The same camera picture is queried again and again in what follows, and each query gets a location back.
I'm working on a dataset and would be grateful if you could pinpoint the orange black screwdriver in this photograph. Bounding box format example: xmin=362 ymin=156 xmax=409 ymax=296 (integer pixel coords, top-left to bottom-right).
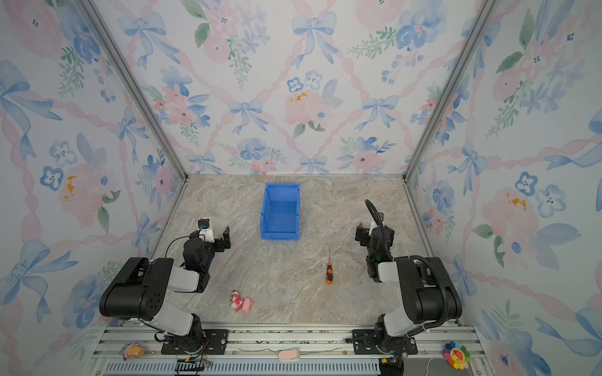
xmin=325 ymin=251 xmax=333 ymax=285

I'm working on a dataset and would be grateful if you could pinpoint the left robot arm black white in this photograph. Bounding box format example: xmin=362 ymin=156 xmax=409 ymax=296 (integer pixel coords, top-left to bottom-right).
xmin=99 ymin=218 xmax=231 ymax=357

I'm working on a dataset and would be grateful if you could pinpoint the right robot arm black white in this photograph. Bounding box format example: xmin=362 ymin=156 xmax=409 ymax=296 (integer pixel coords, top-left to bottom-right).
xmin=346 ymin=223 xmax=462 ymax=357

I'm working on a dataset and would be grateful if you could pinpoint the blue plastic storage bin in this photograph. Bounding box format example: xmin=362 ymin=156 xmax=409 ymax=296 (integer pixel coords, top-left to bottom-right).
xmin=260 ymin=183 xmax=300 ymax=241

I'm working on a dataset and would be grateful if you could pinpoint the pink doll toy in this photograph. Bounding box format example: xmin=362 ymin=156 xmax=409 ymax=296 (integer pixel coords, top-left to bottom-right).
xmin=230 ymin=291 xmax=253 ymax=313

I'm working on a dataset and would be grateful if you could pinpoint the small toast toy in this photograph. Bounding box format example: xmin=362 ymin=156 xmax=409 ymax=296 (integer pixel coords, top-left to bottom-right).
xmin=120 ymin=343 xmax=146 ymax=360

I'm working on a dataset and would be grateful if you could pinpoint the pink sponge block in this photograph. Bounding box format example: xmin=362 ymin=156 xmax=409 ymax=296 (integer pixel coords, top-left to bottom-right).
xmin=277 ymin=349 xmax=301 ymax=362

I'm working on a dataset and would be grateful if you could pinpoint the rainbow flower toy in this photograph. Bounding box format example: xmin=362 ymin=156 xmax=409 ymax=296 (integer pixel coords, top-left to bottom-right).
xmin=443 ymin=342 xmax=471 ymax=370

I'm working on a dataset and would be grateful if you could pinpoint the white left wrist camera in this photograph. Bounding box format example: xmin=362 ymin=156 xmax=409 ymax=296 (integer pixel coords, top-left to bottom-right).
xmin=199 ymin=223 xmax=215 ymax=243

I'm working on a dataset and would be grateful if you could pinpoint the black corrugated cable hose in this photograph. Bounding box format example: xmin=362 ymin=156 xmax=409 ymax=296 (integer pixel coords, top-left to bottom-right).
xmin=364 ymin=199 xmax=450 ymax=330

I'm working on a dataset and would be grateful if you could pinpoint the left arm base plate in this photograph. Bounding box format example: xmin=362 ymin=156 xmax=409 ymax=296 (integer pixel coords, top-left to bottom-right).
xmin=161 ymin=329 xmax=230 ymax=356

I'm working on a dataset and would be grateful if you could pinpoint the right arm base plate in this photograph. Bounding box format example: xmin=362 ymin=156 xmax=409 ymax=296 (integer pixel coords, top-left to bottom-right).
xmin=345 ymin=329 xmax=418 ymax=357

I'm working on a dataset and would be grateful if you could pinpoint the aluminium rail frame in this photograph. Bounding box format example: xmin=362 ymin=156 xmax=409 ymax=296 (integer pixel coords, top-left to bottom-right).
xmin=83 ymin=321 xmax=493 ymax=375

